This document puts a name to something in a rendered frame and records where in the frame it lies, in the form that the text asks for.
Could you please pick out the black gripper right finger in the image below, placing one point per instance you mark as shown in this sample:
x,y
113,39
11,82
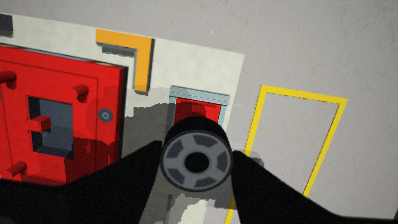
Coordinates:
x,y
262,198

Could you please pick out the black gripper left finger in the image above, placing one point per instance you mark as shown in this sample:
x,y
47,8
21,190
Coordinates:
x,y
115,194

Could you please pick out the black tyre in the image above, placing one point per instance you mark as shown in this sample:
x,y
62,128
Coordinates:
x,y
196,174

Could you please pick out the yellow tape line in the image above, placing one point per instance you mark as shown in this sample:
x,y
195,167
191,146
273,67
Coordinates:
x,y
296,93

